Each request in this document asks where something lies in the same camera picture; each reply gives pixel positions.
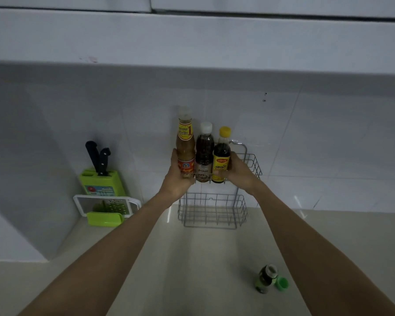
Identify person's left hand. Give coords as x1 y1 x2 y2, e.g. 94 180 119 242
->
158 148 197 203

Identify person's right hand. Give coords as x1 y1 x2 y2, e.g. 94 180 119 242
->
214 151 262 196

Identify dark bottle yellow label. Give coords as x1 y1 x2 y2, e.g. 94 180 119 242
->
212 126 232 184

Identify tall brown sauce bottle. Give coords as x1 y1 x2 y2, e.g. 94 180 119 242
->
176 107 197 179

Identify dark bottle white cap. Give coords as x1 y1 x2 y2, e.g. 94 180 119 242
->
194 121 215 183

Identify grey wire two-tier rack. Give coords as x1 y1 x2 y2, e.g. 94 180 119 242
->
177 140 263 230

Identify small green label bottle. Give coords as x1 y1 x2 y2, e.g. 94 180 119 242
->
255 263 279 294

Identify person's left forearm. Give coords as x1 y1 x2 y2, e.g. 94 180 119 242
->
18 190 176 316

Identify person's right forearm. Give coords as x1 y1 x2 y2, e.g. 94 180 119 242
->
250 181 395 316

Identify green knife block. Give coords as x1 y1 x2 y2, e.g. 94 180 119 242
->
79 169 126 197

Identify green plastic grater holder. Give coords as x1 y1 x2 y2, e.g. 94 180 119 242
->
86 211 124 227

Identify white upper cabinet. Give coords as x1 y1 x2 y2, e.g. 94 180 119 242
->
0 0 395 76

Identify small black handle knife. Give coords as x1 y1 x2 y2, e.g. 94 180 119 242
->
98 147 111 177

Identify large black handle knife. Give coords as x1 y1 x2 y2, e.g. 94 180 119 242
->
85 140 103 175

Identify white frame metal grater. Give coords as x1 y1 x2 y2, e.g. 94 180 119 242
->
73 194 142 218

